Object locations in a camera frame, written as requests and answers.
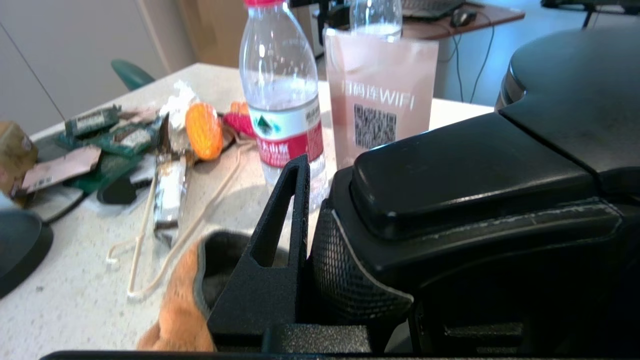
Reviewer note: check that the orange round snack pack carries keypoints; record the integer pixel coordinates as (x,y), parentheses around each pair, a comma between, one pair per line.
(204,131)

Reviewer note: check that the black electric kettle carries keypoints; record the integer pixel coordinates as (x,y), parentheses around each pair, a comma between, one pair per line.
(475,170)

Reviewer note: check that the brown wooden desk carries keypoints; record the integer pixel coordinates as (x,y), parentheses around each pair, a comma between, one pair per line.
(495,15)

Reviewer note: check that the green snack wrapper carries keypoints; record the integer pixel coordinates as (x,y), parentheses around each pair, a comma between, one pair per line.
(127,139)
(92,121)

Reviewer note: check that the silver brown snack wrapper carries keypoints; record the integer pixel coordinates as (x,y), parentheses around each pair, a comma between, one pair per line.
(170,195)

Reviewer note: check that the white crumpled tissue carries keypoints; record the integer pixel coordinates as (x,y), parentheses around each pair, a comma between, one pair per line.
(179,102)

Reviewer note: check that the clear water bottle red cap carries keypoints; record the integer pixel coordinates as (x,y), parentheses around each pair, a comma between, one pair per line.
(376,17)
(282,100)

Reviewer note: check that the black computer mouse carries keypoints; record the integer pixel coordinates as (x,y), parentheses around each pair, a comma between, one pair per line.
(462,17)

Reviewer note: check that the red snack pack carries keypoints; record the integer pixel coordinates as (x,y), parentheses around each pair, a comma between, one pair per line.
(239,122)

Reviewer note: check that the black laptop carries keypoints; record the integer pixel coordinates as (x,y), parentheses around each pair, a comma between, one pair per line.
(430,7)

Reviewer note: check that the black round object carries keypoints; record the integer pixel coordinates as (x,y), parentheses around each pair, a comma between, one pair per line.
(20,250)

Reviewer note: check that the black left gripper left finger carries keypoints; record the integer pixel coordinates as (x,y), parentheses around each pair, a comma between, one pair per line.
(280,295)

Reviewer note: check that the pink snack wrapper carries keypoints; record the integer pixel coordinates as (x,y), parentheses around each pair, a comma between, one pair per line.
(60,167)

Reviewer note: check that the pink wifi sign card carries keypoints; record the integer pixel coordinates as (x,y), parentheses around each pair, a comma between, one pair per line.
(380,100)

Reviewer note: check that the brown snack pack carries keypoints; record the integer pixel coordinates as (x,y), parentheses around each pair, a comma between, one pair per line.
(15,155)

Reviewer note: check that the orange grey oven glove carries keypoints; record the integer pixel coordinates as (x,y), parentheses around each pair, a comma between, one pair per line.
(180,310)

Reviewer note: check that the teal chair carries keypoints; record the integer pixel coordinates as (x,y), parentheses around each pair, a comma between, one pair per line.
(131,75)

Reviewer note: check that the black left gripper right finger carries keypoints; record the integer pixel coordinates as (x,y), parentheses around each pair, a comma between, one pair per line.
(470,320)

